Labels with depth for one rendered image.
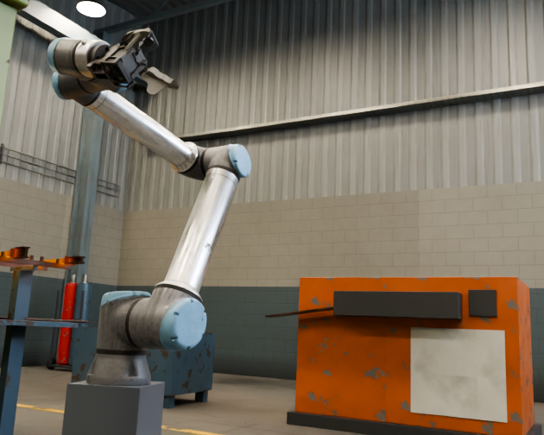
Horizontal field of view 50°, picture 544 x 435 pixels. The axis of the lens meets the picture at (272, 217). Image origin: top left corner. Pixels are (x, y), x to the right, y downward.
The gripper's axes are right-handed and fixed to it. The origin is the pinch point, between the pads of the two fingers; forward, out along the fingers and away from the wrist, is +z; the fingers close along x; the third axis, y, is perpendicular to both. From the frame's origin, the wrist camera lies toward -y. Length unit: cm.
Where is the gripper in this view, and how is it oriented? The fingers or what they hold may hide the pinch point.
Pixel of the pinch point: (167, 59)
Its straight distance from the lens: 138.2
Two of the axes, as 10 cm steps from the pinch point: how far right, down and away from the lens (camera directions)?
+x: -2.9, -6.5, -7.0
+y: -4.9, 7.3, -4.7
